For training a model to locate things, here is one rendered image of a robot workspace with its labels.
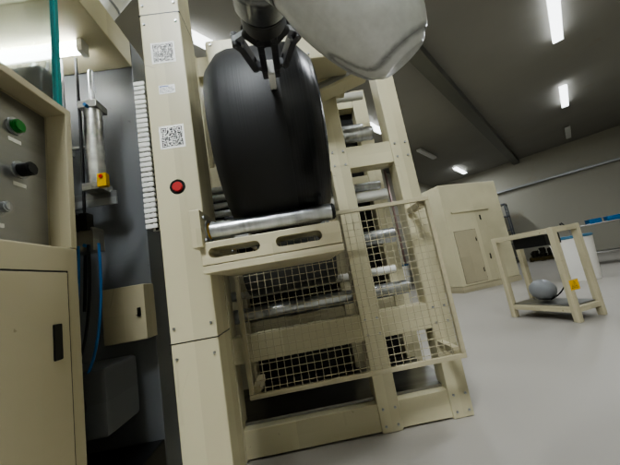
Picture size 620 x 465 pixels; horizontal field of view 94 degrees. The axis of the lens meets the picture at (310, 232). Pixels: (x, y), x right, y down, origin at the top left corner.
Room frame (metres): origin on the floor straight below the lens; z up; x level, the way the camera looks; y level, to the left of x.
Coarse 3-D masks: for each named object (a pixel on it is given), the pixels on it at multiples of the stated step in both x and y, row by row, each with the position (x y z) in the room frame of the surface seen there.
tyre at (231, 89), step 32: (224, 64) 0.64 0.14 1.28; (224, 96) 0.62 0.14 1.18; (256, 96) 0.62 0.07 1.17; (288, 96) 0.63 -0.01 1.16; (320, 96) 0.67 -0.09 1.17; (224, 128) 0.63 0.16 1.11; (256, 128) 0.63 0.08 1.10; (288, 128) 0.64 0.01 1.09; (320, 128) 0.67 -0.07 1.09; (224, 160) 0.66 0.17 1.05; (256, 160) 0.66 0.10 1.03; (288, 160) 0.67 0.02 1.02; (320, 160) 0.70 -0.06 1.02; (224, 192) 0.74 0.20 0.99; (256, 192) 0.71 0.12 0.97; (288, 192) 0.73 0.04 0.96; (320, 192) 0.75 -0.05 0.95
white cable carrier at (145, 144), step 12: (144, 84) 0.82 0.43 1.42; (144, 96) 0.82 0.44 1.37; (144, 108) 0.82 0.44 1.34; (144, 120) 0.82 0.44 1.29; (144, 132) 0.82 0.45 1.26; (144, 144) 0.82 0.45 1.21; (144, 156) 0.82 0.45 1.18; (144, 168) 0.81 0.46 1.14; (144, 180) 0.81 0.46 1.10; (144, 192) 0.82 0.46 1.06; (156, 192) 0.86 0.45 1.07; (144, 204) 0.81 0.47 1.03; (156, 204) 0.82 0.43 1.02; (156, 216) 0.82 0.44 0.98; (156, 228) 0.85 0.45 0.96
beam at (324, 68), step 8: (224, 40) 1.08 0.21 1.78; (208, 48) 1.08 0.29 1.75; (216, 48) 1.08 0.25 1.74; (224, 48) 1.08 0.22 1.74; (304, 48) 1.10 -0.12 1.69; (312, 48) 1.10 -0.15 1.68; (208, 56) 1.08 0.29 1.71; (312, 56) 1.10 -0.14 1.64; (320, 56) 1.10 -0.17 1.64; (208, 64) 1.08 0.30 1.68; (320, 64) 1.14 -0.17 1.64; (328, 64) 1.15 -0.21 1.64; (320, 72) 1.19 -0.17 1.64; (328, 72) 1.20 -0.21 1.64; (336, 72) 1.21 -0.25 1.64; (344, 72) 1.22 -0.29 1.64
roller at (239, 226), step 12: (324, 204) 0.77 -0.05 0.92; (252, 216) 0.76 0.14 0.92; (264, 216) 0.75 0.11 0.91; (276, 216) 0.75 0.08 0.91; (288, 216) 0.75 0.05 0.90; (300, 216) 0.75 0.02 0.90; (312, 216) 0.76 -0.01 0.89; (324, 216) 0.76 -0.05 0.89; (216, 228) 0.74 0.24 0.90; (228, 228) 0.74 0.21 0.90; (240, 228) 0.75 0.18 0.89; (252, 228) 0.75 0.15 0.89; (264, 228) 0.76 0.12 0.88; (276, 228) 0.77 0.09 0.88
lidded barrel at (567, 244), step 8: (592, 232) 4.37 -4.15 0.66; (568, 240) 4.37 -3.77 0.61; (584, 240) 4.30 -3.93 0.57; (592, 240) 4.34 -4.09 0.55; (568, 248) 4.40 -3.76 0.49; (576, 248) 4.34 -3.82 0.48; (592, 248) 4.32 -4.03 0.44; (568, 256) 4.43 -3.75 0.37; (576, 256) 4.37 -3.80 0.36; (592, 256) 4.32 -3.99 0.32; (568, 264) 4.46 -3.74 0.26; (576, 264) 4.39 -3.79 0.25; (592, 264) 4.33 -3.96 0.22; (576, 272) 4.42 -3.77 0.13; (600, 272) 4.36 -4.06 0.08
